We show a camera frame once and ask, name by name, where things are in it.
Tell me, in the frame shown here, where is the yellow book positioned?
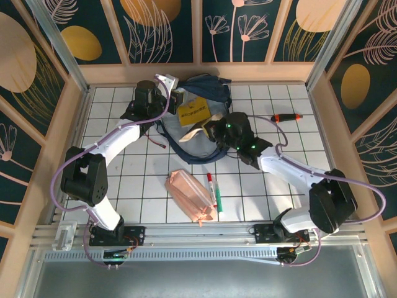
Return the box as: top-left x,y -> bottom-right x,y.
177,97 -> 209,127

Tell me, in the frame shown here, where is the navy blue backpack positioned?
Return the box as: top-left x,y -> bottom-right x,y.
156,73 -> 233,165

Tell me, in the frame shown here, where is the pink pencil case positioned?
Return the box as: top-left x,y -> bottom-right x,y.
164,169 -> 218,227

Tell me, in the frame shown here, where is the green marker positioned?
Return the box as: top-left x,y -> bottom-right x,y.
215,183 -> 225,215

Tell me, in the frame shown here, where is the red black screwdriver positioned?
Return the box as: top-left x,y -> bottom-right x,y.
270,114 -> 303,124

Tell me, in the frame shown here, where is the red capped white marker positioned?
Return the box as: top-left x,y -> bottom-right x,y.
207,173 -> 217,208

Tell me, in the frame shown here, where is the grey metal panel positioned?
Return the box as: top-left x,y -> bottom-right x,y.
18,245 -> 382,298

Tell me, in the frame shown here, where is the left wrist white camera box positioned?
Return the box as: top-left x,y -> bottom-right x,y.
154,73 -> 180,91

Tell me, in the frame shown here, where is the aluminium frame post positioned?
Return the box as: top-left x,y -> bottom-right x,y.
305,0 -> 364,91
26,0 -> 91,94

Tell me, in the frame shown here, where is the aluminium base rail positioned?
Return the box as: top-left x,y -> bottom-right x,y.
30,219 -> 367,249

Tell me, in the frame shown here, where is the grey slotted cable duct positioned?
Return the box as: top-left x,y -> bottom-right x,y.
43,246 -> 282,264

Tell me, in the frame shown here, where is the small electronics board with wires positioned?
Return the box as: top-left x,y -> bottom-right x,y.
102,248 -> 133,268
277,245 -> 311,266

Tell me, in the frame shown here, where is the white plastic clamp bracket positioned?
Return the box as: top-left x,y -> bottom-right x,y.
51,220 -> 78,251

